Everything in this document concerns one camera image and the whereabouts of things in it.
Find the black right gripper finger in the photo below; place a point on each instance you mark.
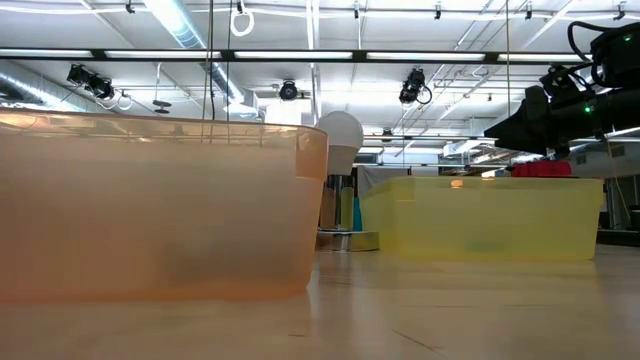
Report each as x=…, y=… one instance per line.
x=525, y=130

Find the orange translucent bin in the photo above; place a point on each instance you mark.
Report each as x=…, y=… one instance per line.
x=150, y=215

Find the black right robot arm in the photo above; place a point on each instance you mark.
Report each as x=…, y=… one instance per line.
x=620, y=115

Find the red storage bin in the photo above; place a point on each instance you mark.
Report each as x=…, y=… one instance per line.
x=542, y=169

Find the yellow translucent bin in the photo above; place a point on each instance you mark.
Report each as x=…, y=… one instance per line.
x=480, y=215

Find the white hanging cloth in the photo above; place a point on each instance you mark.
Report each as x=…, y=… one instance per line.
x=382, y=172

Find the white bulb chrome lamp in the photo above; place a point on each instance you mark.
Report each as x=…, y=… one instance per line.
x=345, y=130

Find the blue plastic bin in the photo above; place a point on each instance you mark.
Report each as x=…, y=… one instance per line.
x=357, y=215

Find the black overhead light bar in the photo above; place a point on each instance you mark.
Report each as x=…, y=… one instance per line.
x=227, y=55

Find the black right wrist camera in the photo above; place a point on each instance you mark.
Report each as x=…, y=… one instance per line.
x=565, y=82

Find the black ceiling-mounted camera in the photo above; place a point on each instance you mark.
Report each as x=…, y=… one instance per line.
x=90, y=82
x=412, y=87
x=288, y=91

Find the silver ventilation duct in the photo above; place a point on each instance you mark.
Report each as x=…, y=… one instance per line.
x=172, y=22

